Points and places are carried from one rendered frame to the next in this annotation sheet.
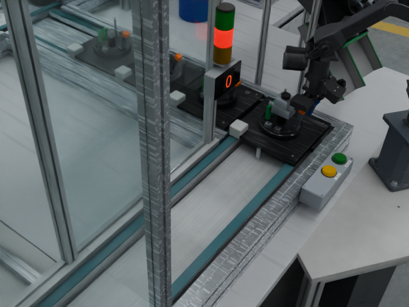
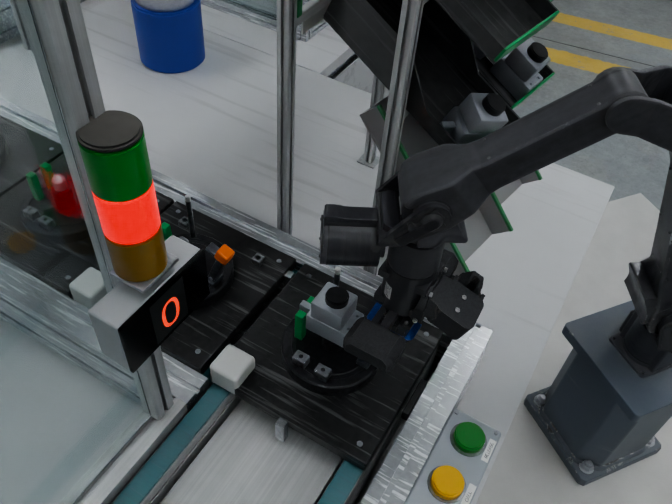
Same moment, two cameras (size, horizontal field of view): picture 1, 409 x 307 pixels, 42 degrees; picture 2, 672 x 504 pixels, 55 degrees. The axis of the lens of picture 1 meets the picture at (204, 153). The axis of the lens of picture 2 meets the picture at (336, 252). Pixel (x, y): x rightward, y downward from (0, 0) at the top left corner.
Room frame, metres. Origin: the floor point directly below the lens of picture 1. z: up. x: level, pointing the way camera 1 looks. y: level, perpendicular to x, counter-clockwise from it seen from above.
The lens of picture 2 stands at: (0.82, -0.16, 1.73)
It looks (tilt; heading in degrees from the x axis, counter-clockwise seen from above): 47 degrees down; 352
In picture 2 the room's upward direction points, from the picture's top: 5 degrees clockwise
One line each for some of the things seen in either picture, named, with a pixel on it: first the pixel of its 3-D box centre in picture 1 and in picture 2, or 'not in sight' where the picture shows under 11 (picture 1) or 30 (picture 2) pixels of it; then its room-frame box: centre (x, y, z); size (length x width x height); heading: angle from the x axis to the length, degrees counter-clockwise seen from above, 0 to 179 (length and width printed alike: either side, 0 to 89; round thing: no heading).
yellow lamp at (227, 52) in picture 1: (222, 52); (136, 244); (1.24, -0.03, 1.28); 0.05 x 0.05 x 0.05
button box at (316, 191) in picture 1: (327, 179); (442, 494); (1.14, -0.37, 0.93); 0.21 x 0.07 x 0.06; 145
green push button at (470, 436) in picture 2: (339, 159); (468, 438); (1.20, -0.41, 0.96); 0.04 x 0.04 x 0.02
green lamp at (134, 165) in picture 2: (224, 17); (116, 159); (1.24, -0.03, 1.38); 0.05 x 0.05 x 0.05
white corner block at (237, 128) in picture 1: (238, 129); (232, 369); (1.31, -0.10, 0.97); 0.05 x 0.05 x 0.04; 55
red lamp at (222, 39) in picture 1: (223, 35); (127, 204); (1.24, -0.03, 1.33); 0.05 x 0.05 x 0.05
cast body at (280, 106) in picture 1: (281, 102); (328, 308); (1.34, -0.23, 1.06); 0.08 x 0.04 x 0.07; 56
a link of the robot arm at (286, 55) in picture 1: (307, 52); (381, 222); (1.28, -0.27, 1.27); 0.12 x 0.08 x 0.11; 86
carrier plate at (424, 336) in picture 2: (280, 128); (331, 355); (1.33, -0.24, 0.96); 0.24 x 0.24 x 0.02; 55
